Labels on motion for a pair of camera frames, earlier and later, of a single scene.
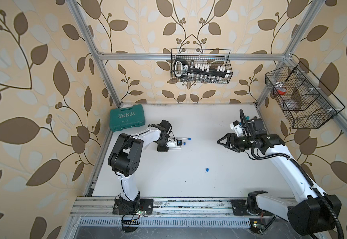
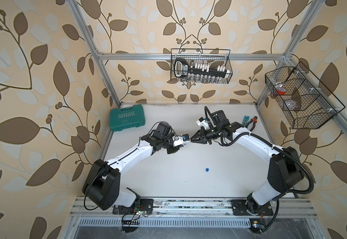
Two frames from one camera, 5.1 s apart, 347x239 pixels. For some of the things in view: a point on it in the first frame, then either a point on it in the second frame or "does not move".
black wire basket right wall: (306, 101) does not move
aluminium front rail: (103, 205) does not move
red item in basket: (280, 92) does not move
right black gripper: (233, 142) to (201, 139)
